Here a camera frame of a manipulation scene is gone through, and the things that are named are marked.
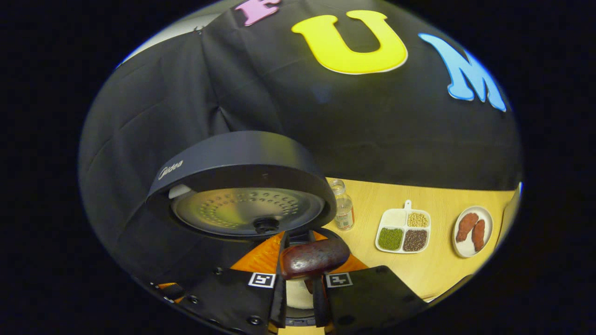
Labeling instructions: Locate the small clear glass bottle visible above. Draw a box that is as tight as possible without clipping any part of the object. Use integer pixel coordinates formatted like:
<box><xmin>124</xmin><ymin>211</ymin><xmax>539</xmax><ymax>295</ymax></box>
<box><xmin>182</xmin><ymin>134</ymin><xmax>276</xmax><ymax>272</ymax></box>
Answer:
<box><xmin>329</xmin><ymin>179</ymin><xmax>355</xmax><ymax>231</ymax></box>

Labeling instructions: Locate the round white plate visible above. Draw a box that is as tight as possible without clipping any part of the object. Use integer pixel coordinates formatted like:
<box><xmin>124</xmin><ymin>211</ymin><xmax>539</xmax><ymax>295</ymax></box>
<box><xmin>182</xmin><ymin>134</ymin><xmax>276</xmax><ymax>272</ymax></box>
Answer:
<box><xmin>452</xmin><ymin>206</ymin><xmax>494</xmax><ymax>258</ymax></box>

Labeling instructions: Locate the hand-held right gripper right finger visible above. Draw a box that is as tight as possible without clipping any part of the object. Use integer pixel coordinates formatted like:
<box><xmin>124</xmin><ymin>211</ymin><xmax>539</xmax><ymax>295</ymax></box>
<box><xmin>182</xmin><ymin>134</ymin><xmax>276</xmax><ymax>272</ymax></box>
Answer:
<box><xmin>313</xmin><ymin>255</ymin><xmax>427</xmax><ymax>335</ymax></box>

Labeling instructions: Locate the dark grey rice cooker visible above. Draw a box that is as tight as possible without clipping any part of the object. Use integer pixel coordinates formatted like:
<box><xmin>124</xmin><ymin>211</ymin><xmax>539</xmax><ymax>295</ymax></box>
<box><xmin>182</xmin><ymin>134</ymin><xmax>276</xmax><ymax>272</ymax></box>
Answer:
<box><xmin>146</xmin><ymin>131</ymin><xmax>345</xmax><ymax>326</ymax></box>

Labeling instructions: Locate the white divided bean dish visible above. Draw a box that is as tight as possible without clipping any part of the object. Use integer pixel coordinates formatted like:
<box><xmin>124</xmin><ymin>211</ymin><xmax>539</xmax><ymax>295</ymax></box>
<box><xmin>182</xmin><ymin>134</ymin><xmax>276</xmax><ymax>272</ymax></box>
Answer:
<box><xmin>375</xmin><ymin>200</ymin><xmax>432</xmax><ymax>254</ymax></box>

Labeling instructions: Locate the brown meat piece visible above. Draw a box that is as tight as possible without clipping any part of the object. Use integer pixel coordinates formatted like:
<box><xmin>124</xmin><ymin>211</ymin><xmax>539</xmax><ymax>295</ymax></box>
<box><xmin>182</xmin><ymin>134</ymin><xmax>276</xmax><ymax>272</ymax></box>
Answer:
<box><xmin>472</xmin><ymin>219</ymin><xmax>486</xmax><ymax>252</ymax></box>
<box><xmin>456</xmin><ymin>213</ymin><xmax>479</xmax><ymax>242</ymax></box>

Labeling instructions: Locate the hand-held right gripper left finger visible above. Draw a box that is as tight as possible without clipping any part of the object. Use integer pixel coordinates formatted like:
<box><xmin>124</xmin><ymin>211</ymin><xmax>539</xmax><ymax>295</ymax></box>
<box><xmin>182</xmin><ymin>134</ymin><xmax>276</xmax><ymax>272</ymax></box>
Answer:
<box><xmin>186</xmin><ymin>231</ymin><xmax>287</xmax><ymax>335</ymax></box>

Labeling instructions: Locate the brown wooden spoon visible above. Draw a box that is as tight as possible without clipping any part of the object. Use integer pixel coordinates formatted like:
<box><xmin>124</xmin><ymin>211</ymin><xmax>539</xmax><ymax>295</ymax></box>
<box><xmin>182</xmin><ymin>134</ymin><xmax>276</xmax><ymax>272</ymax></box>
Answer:
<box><xmin>281</xmin><ymin>238</ymin><xmax>351</xmax><ymax>295</ymax></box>

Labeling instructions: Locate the black backdrop cloth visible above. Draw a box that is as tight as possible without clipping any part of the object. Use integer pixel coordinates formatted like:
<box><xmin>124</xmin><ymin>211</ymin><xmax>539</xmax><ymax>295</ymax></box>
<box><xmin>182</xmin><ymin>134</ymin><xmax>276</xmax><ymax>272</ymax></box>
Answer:
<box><xmin>78</xmin><ymin>0</ymin><xmax>523</xmax><ymax>289</ymax></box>

